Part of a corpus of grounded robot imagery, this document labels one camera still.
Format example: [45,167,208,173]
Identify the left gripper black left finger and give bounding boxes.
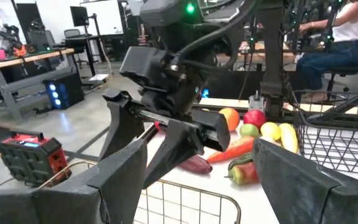
[0,138,149,224]

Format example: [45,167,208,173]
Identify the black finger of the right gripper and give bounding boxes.
[99,99,145,161]
[143,119,205,189]

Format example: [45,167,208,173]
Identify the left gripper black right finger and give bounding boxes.
[252,138,358,224]

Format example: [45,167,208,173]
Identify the orange red peach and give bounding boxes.
[218,107,241,131]

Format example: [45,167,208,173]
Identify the orange carrot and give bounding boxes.
[206,136,256,164]

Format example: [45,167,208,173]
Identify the red green chili pepper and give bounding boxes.
[224,161,260,186]

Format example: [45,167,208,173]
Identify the yellow lemon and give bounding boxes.
[260,121,282,141]

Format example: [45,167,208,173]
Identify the green yellow round fruit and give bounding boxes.
[239,123,260,139]

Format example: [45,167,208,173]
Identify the red apple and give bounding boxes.
[243,109,267,130]

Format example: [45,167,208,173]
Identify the red black power station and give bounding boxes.
[0,129,72,189]

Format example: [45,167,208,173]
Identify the white flat box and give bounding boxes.
[88,73,110,83]

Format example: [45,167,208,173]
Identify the black computer tower blue lights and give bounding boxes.
[43,72,85,110]

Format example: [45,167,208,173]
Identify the grey metal clamp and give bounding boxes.
[249,90,265,112]

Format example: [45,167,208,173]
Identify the black desk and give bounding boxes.
[64,34,105,77]

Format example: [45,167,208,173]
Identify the white whiteboard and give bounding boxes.
[80,0,124,36]

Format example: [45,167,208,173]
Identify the wooden top grey workbench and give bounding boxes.
[0,48,78,121]

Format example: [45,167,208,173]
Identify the black computer monitor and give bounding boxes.
[70,6,90,27]

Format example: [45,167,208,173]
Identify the orange gripper part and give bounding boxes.
[12,45,27,58]

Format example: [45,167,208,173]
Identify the large black screen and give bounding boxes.
[14,2,45,32]

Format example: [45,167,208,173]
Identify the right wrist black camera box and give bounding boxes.
[119,46,180,91]

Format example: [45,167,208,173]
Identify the black wire basket left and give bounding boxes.
[37,160,242,224]

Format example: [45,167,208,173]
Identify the black wire basket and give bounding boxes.
[37,160,242,224]
[291,88,358,177]

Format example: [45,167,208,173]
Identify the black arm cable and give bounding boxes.
[171,0,257,71]

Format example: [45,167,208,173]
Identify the black table edge frame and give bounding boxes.
[197,104,358,124]

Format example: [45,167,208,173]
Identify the black rig frame post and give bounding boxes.
[255,0,289,119]

